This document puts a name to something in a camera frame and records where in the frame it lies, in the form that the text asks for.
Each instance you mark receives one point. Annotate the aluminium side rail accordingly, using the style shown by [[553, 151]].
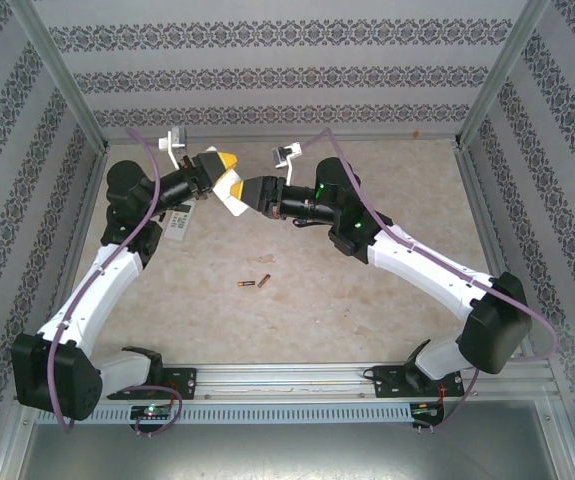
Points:
[[484, 215], [87, 215]]

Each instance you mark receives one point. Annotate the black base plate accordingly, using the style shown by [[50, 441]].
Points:
[[184, 382], [387, 385]]

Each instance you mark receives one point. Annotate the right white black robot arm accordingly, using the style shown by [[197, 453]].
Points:
[[417, 260]]

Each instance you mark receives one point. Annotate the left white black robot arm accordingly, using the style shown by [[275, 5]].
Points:
[[97, 285]]

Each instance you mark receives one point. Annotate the right aluminium frame post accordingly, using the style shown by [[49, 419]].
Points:
[[504, 65]]

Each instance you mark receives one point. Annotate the left aluminium side rail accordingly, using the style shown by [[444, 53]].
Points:
[[87, 215]]

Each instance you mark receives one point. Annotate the left aluminium frame post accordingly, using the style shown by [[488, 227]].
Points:
[[57, 65]]

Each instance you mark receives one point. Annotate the right controller board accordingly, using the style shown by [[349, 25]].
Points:
[[424, 410]]

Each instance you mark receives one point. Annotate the black AAA battery orange end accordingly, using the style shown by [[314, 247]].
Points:
[[246, 284]]

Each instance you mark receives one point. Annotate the aluminium mounting rail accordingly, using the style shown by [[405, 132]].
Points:
[[277, 380]]

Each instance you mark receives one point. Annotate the aluminium frame post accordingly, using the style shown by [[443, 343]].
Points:
[[57, 65], [504, 65]]

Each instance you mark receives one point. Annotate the right aluminium side rail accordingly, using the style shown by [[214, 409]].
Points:
[[484, 215]]

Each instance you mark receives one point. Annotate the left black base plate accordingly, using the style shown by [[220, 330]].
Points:
[[184, 382]]

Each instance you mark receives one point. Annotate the left controller board green light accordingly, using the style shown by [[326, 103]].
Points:
[[149, 411]]

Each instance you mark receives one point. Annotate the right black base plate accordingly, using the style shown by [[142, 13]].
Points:
[[387, 385]]

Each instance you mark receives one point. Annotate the brown AAA battery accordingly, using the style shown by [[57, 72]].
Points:
[[264, 280]]

